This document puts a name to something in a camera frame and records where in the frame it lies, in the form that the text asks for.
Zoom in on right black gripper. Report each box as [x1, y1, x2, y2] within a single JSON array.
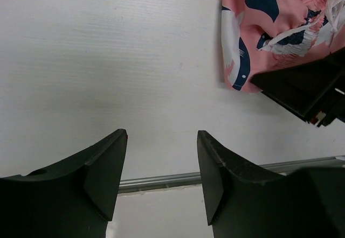
[[250, 50, 344, 128]]

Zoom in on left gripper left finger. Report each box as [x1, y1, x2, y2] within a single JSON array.
[[1, 129, 127, 237]]

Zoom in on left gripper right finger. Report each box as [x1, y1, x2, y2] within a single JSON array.
[[197, 130, 344, 237]]

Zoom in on pink shark print shorts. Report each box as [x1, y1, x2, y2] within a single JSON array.
[[221, 0, 344, 93]]

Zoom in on aluminium frame rail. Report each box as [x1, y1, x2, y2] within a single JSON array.
[[118, 156, 344, 194]]

